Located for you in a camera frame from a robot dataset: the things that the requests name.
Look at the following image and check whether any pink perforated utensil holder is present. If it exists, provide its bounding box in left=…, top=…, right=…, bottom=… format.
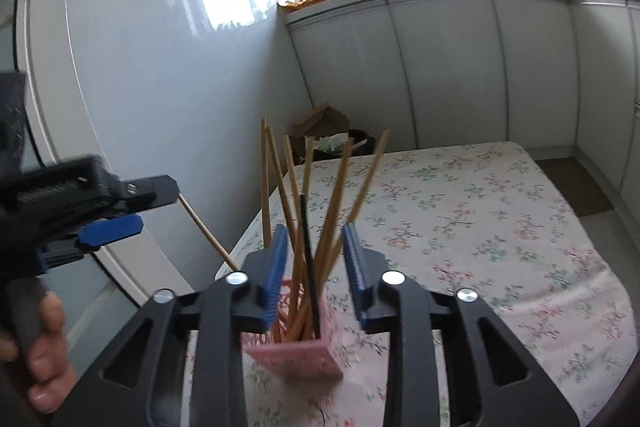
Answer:
left=242, top=280, right=345, bottom=379

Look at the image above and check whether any brown paper bag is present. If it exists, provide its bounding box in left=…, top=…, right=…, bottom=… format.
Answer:
left=290, top=103, right=350, bottom=150

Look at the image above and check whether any floral tablecloth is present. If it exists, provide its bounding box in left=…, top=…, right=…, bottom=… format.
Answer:
left=243, top=142, right=638, bottom=426

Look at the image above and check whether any person's left hand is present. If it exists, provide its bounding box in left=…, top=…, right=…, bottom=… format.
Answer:
left=26, top=291, right=78, bottom=414

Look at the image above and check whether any brown floor mat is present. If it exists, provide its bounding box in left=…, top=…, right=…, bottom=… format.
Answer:
left=537, top=157, right=614, bottom=218

